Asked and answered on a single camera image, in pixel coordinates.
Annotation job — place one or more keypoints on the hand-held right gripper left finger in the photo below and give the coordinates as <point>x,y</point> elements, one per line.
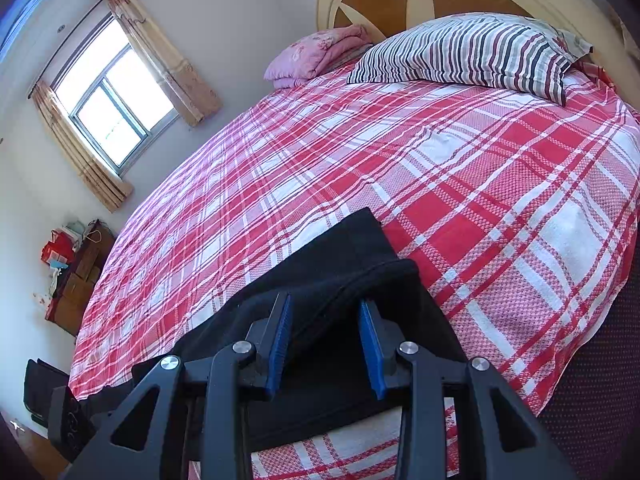
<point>280,347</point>

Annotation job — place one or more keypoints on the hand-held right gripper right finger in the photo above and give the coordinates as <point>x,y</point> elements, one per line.
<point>372,352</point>

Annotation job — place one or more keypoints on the black pants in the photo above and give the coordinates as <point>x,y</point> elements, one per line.
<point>350,255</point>

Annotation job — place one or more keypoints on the red plaid bed sheet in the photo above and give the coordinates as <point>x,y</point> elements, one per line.
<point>350,160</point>

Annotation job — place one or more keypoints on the brown wooden nightstand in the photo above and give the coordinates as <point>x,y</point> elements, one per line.
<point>75,290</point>

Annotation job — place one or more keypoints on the black appliance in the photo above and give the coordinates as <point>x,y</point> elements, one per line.
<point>67,425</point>

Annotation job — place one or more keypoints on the dark dotted cloth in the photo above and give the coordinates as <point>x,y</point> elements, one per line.
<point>600,385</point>

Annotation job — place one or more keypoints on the black bag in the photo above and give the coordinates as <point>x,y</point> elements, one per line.
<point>40,390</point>

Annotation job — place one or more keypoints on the red bag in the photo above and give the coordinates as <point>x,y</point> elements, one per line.
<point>55,250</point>

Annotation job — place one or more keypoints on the beige floral curtain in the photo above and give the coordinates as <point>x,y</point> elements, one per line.
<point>80,155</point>
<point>165,65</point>

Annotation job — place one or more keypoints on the folded pink blanket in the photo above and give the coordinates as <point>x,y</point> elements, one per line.
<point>315,52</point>

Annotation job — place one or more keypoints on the sliding window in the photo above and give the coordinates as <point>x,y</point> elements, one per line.
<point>115,95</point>

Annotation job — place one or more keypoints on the striped pillow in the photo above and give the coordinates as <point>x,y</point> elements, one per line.
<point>465,55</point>

